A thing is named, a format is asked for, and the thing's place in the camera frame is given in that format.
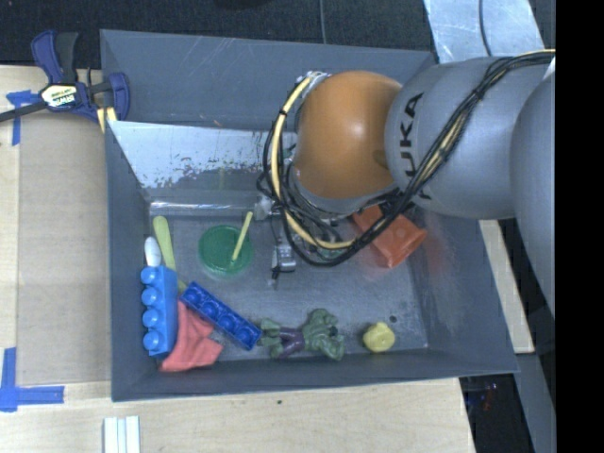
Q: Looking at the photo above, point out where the thin yellow stick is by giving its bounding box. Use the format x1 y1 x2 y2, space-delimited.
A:
229 210 255 263

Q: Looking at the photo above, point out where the white oval piece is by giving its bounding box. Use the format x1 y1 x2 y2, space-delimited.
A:
143 236 163 269

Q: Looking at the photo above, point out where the yellow toy duck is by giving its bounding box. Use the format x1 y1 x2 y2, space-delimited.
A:
361 321 397 354

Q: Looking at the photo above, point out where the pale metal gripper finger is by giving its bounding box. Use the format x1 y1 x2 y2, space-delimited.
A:
270 236 298 292
253 194 280 222

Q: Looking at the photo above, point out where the orange toy block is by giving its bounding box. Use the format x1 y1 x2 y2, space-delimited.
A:
351 204 428 270

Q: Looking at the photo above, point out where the green toy figure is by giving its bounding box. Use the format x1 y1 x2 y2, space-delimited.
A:
258 308 347 362

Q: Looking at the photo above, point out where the grey metal bin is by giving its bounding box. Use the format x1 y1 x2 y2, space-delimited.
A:
98 28 521 403

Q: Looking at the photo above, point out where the green round cup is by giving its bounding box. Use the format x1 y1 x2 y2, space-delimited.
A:
197 224 256 280

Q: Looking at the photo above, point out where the light blue toy brick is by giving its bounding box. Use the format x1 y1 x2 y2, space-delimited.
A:
139 265 180 359

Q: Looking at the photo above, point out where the red cloth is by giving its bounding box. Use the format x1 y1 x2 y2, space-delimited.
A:
158 299 225 374

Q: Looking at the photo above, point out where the dark blue toy brick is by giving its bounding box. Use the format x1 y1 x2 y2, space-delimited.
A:
178 280 263 351

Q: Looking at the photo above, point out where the yellow-green flat spatula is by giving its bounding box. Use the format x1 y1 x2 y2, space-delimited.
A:
151 214 178 274

